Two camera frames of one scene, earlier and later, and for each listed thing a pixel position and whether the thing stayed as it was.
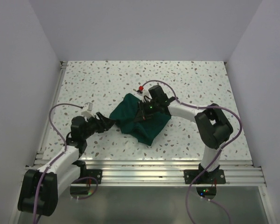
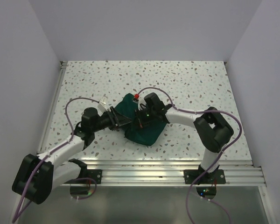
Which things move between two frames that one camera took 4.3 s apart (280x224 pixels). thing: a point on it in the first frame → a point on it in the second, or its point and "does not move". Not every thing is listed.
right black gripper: [142, 115] → [139, 122]
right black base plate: [217, 177] does not move
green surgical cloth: [124, 113] does not move
